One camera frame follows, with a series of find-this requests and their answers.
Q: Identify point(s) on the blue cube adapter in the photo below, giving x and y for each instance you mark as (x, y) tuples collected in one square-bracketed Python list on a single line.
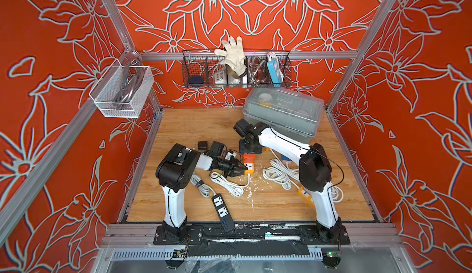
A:
[(285, 159)]

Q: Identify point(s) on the blue power bank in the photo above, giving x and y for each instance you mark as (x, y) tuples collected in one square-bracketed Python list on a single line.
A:
[(273, 67)]

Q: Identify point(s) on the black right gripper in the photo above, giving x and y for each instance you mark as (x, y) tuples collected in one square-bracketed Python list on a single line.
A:
[(241, 149)]

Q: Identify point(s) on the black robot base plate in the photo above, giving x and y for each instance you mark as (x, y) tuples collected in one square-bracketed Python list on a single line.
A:
[(196, 234)]

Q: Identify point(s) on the grey plastic storage box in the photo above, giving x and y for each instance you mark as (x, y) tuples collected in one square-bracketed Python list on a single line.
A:
[(290, 113)]

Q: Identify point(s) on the white work glove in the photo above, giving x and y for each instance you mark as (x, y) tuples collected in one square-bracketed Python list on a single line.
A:
[(233, 55)]

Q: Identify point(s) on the aluminium frame post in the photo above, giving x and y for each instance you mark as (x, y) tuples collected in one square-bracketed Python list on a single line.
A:
[(119, 24)]

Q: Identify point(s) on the black wire wall basket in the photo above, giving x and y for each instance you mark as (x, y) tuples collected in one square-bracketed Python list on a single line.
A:
[(252, 68)]

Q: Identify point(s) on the orange-red cube adapter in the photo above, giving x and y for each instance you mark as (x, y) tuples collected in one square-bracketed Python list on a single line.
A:
[(249, 159)]

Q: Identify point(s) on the white socket in basket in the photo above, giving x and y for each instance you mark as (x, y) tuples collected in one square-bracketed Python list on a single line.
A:
[(220, 77)]

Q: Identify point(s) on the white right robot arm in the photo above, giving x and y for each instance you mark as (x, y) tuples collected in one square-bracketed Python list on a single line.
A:
[(314, 166)]

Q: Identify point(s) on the black power strip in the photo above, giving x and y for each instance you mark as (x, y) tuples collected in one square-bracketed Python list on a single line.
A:
[(223, 213)]

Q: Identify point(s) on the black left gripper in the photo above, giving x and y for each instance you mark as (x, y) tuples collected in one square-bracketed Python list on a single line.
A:
[(233, 168)]

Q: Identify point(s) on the dark round item in basket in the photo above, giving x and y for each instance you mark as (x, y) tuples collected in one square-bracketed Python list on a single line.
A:
[(196, 81)]

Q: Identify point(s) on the short yellow power strip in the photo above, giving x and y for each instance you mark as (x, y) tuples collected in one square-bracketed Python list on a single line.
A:
[(250, 168)]

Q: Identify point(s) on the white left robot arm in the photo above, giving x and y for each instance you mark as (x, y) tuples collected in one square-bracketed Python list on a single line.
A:
[(176, 169)]

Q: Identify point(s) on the white wire wall basket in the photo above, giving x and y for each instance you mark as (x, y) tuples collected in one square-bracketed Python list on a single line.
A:
[(123, 91)]

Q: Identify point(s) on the small black cube adapter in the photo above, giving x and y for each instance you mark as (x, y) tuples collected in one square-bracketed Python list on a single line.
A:
[(202, 145)]

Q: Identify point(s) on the yellow power strip front right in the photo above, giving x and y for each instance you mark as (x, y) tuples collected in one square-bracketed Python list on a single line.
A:
[(306, 196)]

